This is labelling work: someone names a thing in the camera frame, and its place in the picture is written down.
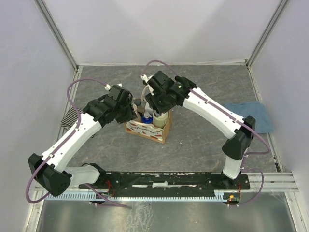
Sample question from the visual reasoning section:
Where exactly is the left aluminium frame post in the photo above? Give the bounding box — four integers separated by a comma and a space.
34, 0, 78, 70

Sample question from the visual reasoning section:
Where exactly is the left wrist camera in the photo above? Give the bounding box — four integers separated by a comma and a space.
108, 85, 133, 105

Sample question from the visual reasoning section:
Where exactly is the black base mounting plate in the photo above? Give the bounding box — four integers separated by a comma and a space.
91, 171, 250, 191

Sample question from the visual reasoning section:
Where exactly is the light blue cable duct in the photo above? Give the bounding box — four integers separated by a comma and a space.
45, 189, 239, 201

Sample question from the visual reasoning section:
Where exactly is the blue folded cloth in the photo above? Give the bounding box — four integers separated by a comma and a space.
223, 101, 274, 134

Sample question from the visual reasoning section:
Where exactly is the aluminium frame post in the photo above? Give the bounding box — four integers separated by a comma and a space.
246, 0, 289, 69
34, 0, 78, 70

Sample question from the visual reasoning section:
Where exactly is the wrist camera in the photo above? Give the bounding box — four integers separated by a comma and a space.
108, 85, 133, 105
147, 71, 174, 94

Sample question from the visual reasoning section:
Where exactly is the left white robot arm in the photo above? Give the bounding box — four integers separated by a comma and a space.
28, 96, 136, 196

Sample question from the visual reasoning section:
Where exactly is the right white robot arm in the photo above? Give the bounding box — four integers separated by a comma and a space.
144, 77, 255, 189

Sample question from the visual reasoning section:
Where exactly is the blue orange spray bottle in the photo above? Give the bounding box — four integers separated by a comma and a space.
141, 111, 153, 124

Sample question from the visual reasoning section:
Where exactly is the black white striped cloth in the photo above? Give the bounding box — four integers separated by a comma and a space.
61, 108, 78, 129

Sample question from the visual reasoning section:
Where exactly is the pink beige bottle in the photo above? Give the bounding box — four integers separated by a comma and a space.
132, 103, 141, 122

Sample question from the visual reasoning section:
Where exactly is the watermelon print canvas bag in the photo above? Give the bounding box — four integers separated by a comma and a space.
124, 86, 172, 144

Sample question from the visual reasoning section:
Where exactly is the right aluminium frame post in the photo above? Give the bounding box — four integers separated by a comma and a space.
246, 0, 289, 69

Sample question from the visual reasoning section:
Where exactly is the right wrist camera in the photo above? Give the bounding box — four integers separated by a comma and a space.
147, 71, 174, 94

